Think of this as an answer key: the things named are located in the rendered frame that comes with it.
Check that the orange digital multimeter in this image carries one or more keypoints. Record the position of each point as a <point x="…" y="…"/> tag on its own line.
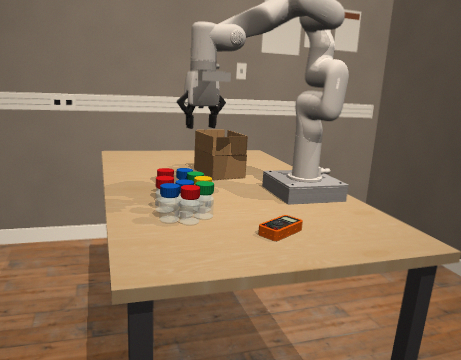
<point x="280" y="227"/>

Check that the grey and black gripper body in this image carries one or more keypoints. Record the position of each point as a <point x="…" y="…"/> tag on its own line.
<point x="201" y="93"/>

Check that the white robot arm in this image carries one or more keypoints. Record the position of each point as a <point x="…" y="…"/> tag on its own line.
<point x="311" y="106"/>

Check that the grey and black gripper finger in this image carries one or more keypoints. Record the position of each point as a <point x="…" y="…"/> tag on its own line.
<point x="215" y="111"/>
<point x="187" y="110"/>

